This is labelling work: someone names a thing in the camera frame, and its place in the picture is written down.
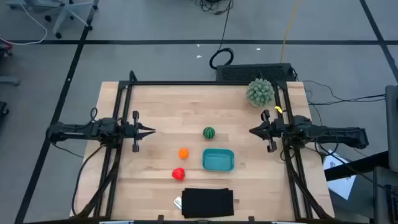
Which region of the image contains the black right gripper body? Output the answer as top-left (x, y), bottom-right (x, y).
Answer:
top-left (260, 109), bottom-right (285, 154)

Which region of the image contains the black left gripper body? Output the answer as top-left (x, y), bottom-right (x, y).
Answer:
top-left (119, 110), bottom-right (141, 153)

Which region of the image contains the toy watermelon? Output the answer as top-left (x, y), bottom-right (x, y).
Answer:
top-left (202, 126), bottom-right (216, 140)

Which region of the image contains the red toy apple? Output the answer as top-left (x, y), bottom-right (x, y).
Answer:
top-left (172, 167), bottom-right (187, 182)

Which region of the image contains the green potted plant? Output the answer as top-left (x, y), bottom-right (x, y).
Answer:
top-left (246, 77), bottom-right (276, 108)

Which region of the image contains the teal plastic container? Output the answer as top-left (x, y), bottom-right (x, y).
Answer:
top-left (201, 147), bottom-right (236, 172)

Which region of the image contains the black computer case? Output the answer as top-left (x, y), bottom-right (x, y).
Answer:
top-left (215, 63), bottom-right (295, 83)

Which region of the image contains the black folded cloth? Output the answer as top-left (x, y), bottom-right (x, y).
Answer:
top-left (181, 187), bottom-right (234, 219)

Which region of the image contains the white paper sheet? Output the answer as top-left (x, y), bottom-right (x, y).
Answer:
top-left (323, 149), bottom-right (357, 201)

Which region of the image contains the black bar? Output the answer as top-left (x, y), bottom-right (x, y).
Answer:
top-left (324, 151), bottom-right (390, 182)

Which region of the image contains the grey office chair base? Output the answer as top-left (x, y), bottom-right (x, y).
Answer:
top-left (6, 0), bottom-right (100, 40)

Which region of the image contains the grey furniture foot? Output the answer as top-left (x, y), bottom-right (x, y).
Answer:
top-left (0, 74), bottom-right (21, 86)

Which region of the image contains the black looped cable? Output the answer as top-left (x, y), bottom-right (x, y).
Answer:
top-left (279, 132), bottom-right (340, 163)

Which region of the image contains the black metal table frame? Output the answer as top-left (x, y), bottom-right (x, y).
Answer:
top-left (70, 70), bottom-right (335, 223)

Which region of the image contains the thin black floor cable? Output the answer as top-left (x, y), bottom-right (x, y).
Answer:
top-left (303, 80), bottom-right (387, 107)

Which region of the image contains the coiled black cable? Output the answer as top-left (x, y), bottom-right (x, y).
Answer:
top-left (208, 0), bottom-right (235, 71)

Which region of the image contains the thick black cable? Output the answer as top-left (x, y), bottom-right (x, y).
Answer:
top-left (71, 143), bottom-right (106, 217)

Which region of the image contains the yellow cable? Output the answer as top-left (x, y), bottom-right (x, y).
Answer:
top-left (279, 0), bottom-right (300, 63)

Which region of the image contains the white cable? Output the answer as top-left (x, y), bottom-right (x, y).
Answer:
top-left (0, 4), bottom-right (49, 46)

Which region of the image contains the black cable bundle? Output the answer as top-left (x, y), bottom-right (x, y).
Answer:
top-left (194, 0), bottom-right (234, 16)

